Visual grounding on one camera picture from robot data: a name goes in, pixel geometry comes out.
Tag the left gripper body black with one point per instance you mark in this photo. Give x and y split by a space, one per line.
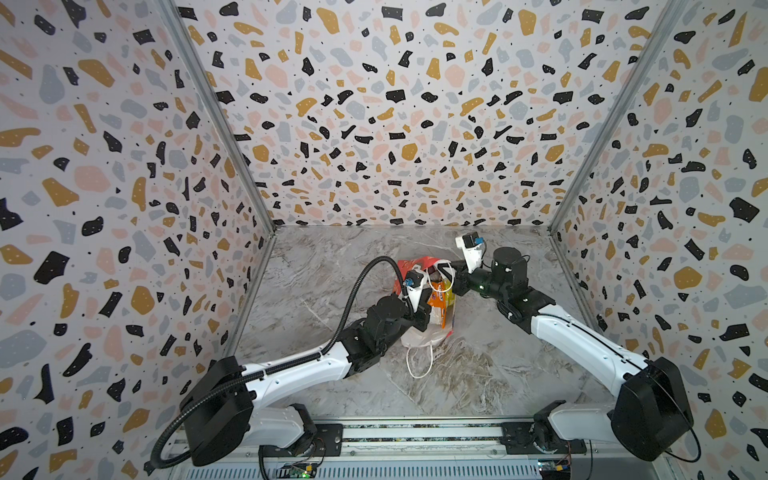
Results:
417 320

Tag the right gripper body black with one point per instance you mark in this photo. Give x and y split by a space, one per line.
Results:
464 282

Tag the orange fruit candy packet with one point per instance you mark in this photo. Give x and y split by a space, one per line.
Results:
441 300

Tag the red paper gift bag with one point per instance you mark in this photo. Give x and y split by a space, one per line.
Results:
437 270

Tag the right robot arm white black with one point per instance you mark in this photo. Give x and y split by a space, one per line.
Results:
650 410

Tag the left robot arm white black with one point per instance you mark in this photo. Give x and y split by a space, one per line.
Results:
222 406

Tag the left green circuit board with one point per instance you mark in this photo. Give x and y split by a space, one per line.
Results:
301 470

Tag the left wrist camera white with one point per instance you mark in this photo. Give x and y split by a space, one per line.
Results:
416 282

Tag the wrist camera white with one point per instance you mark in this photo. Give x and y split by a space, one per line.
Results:
416 282
473 249

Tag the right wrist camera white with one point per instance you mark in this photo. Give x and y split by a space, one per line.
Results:
473 249

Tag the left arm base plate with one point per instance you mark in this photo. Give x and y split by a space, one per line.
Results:
326 441

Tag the aluminium mounting rail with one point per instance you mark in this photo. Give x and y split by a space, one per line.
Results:
417 448

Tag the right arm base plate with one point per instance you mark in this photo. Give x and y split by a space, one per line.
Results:
530 438

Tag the right circuit board with wires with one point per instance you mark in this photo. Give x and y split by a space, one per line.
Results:
554 470

